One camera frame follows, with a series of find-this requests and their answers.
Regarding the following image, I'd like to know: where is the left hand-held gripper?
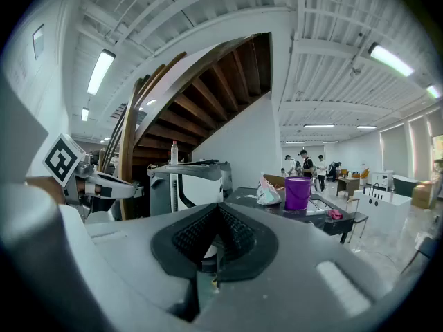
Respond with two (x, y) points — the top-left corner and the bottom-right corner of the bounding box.
(42, 133), (145, 217)

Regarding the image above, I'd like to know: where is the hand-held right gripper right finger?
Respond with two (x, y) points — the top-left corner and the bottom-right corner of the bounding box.
(193, 202), (397, 332)

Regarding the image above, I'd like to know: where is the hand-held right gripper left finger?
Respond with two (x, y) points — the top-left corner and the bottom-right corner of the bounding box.
(58, 202), (221, 332)

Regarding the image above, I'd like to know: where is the person's left forearm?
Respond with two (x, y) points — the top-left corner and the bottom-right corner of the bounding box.
(26, 175), (66, 203)

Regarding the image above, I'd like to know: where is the pink and green detergent bag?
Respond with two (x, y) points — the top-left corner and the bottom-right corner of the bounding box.
(255, 172), (283, 206)

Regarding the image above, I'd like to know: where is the brown cardboard box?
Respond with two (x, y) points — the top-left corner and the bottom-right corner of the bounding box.
(410, 181), (437, 210)

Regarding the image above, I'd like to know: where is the black table with white inset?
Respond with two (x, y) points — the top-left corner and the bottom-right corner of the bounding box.
(306, 192), (356, 245)

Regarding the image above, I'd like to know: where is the purple plastic bucket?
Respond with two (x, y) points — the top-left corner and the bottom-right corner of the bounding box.
(284, 176), (313, 211)

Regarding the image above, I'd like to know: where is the open cardboard box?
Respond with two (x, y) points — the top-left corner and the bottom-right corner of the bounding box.
(262, 174), (287, 190)

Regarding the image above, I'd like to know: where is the black washing machine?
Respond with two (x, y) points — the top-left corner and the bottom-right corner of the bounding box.
(224, 186), (312, 225)

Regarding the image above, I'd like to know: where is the white and black cleaning machine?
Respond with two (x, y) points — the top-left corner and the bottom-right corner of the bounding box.
(147, 159), (233, 217)

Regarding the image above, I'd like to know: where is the wooden desk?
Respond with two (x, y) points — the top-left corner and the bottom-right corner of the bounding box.
(336, 176), (361, 199)

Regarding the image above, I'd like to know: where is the white bathtub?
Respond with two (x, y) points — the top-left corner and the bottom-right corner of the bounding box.
(352, 187), (413, 235)

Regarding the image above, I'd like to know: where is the white cabinet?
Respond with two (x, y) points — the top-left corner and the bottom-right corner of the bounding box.
(371, 169), (395, 190)

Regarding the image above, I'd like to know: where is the wooden spiral staircase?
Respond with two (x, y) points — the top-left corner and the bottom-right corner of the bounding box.
(98, 31), (273, 221)

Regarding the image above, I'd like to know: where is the dark green bathtub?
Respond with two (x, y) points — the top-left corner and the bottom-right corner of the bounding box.
(392, 174), (429, 197)

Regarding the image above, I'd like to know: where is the metal frame chair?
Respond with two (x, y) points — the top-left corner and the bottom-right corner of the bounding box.
(345, 196), (370, 239)

